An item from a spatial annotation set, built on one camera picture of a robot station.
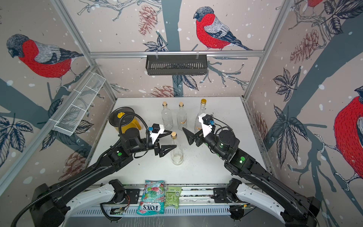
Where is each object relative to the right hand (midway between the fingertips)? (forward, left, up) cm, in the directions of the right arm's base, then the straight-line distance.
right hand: (192, 121), depth 63 cm
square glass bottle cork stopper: (+15, +7, -17) cm, 24 cm away
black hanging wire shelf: (+58, +13, -7) cm, 60 cm away
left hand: (-5, +8, -7) cm, 12 cm away
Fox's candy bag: (-27, +19, -31) cm, 46 cm away
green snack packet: (-24, +10, -34) cm, 42 cm away
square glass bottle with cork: (+17, +17, -18) cm, 30 cm away
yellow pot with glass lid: (+15, +42, -23) cm, 50 cm away
